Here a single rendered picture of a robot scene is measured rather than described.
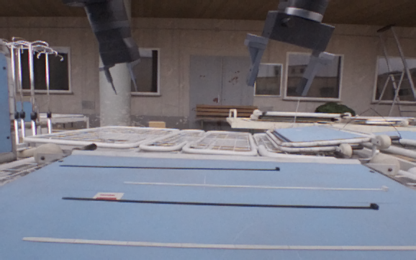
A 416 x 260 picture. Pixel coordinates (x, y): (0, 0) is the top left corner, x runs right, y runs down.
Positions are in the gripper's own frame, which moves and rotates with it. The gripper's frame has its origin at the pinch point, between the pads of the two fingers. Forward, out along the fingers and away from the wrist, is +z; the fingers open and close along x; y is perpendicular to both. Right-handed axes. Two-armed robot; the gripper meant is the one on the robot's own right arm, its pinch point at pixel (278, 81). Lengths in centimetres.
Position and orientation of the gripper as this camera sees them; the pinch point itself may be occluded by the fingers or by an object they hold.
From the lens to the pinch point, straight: 51.2
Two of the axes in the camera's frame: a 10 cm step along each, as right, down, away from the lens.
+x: 9.7, 1.3, 1.9
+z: -2.0, 8.6, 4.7
